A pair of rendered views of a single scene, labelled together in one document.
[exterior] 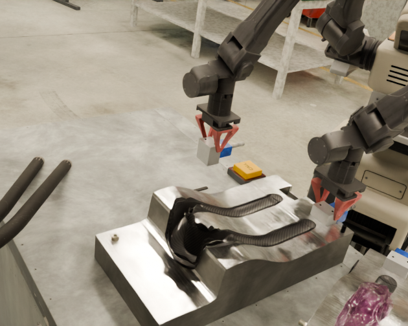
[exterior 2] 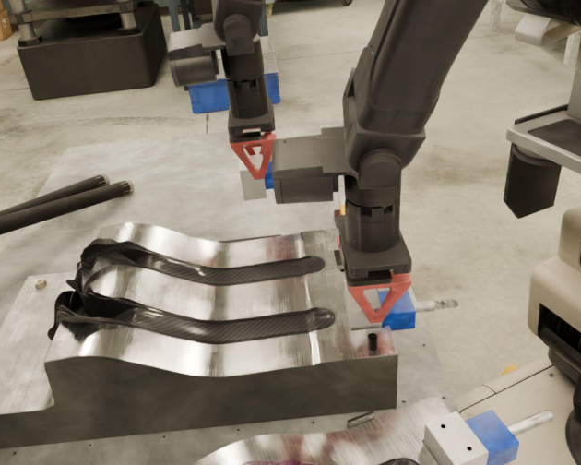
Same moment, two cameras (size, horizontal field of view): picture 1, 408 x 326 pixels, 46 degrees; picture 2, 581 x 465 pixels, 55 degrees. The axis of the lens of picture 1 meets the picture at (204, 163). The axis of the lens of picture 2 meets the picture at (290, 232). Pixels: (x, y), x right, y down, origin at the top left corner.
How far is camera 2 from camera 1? 0.74 m
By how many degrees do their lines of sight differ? 34
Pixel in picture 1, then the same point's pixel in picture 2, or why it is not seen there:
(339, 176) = (349, 235)
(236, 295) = (104, 411)
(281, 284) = (219, 414)
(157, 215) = not seen: hidden behind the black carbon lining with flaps
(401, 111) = (367, 83)
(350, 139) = (326, 154)
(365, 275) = (365, 447)
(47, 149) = (134, 168)
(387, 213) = not seen: outside the picture
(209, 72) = (189, 41)
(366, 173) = not seen: outside the picture
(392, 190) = not seen: outside the picture
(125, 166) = (201, 196)
